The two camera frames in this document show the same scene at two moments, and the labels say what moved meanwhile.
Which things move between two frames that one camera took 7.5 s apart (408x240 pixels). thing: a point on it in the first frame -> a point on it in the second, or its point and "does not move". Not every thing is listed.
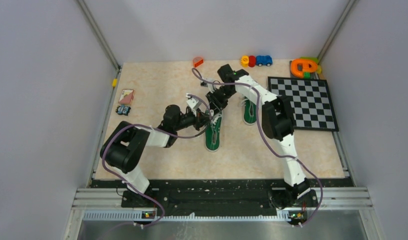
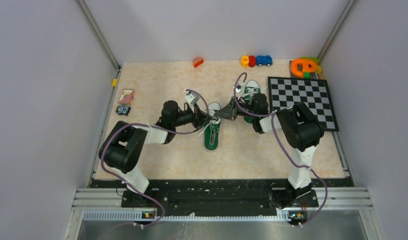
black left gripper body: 197,123 does not move
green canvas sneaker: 213,132 does not move
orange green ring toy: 302,67 does not move
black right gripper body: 219,98 -> 234,113
